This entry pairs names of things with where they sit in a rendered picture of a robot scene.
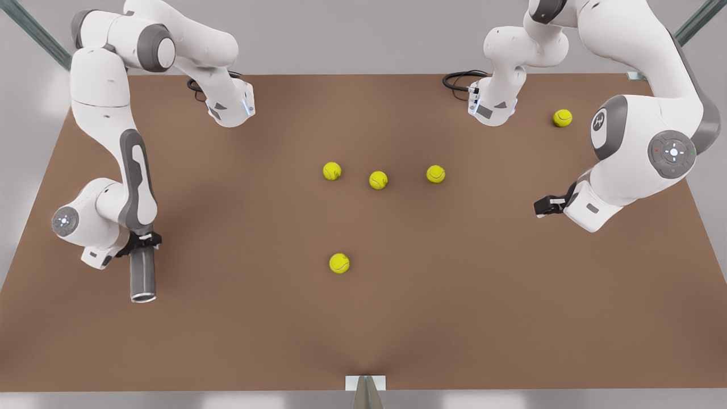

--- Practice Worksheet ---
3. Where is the grey tennis ball tube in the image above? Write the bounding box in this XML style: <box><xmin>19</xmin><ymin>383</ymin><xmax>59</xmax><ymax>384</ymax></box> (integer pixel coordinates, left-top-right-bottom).
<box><xmin>129</xmin><ymin>247</ymin><xmax>158</xmax><ymax>304</ymax></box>

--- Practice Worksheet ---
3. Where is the black cable loop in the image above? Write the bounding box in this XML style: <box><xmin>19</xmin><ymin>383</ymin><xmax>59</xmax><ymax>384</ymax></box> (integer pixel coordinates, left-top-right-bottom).
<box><xmin>442</xmin><ymin>70</ymin><xmax>490</xmax><ymax>102</ymax></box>
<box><xmin>187</xmin><ymin>70</ymin><xmax>244</xmax><ymax>103</ymax></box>

